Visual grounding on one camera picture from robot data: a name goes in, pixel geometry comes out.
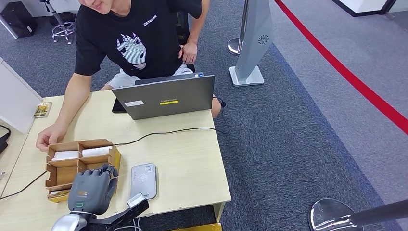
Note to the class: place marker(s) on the person's left hand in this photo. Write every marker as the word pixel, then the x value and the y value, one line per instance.
pixel 189 52

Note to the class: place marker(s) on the red floor tape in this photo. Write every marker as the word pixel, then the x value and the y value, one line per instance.
pixel 350 79

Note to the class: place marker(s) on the small metal piece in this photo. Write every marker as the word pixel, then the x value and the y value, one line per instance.
pixel 1 174

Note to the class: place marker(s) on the yellow picture hotel key card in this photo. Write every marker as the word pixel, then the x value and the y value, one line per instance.
pixel 42 110

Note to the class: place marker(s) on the chrome stool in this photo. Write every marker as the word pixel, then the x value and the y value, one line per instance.
pixel 63 30

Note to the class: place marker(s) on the picture key card stack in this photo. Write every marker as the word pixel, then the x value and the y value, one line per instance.
pixel 59 193

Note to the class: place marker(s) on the grey standing sign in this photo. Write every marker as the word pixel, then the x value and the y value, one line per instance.
pixel 255 38

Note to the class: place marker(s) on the chrome stanchion post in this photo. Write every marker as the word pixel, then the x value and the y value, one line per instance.
pixel 233 46

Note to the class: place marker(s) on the black flat pad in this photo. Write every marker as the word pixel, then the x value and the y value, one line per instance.
pixel 118 107

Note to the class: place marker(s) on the white platform with black edge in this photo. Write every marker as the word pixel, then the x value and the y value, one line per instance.
pixel 363 4

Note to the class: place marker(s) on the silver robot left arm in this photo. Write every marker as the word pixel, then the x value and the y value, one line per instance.
pixel 68 223

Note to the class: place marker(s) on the yellow box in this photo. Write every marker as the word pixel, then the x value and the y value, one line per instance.
pixel 200 228

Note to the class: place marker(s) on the grey laptop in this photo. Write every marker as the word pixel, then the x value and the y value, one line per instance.
pixel 165 98

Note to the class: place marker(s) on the black case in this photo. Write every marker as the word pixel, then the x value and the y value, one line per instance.
pixel 17 19

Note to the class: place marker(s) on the person's left forearm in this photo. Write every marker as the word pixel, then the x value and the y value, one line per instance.
pixel 197 25

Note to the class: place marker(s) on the person's right hand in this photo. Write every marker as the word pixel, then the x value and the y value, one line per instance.
pixel 51 135

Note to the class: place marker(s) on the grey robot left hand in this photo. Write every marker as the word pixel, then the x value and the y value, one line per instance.
pixel 90 191

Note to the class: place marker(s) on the person's right forearm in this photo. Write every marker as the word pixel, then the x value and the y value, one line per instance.
pixel 73 102

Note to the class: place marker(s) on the person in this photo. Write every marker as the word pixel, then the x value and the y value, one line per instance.
pixel 140 41

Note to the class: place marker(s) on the white partition panel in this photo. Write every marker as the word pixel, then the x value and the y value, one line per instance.
pixel 16 98

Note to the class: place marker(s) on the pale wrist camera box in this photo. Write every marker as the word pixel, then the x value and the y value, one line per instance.
pixel 136 201

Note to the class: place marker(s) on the grey card reader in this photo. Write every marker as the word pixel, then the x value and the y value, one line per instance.
pixel 144 178

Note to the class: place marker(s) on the white card stack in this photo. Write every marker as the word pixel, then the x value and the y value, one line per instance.
pixel 96 151
pixel 65 155

